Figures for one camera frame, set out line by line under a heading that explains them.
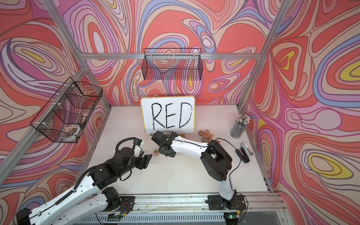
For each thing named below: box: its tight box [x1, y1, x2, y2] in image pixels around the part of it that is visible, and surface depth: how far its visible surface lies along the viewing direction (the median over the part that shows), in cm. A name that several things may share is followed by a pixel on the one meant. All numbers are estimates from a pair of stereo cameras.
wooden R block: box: [153, 149, 159, 157], surface depth 92 cm
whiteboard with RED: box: [140, 96, 195, 136], surface depth 92 cm
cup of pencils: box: [229, 113, 252, 139], surface depth 91 cm
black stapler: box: [234, 142, 255, 164], surface depth 92 cm
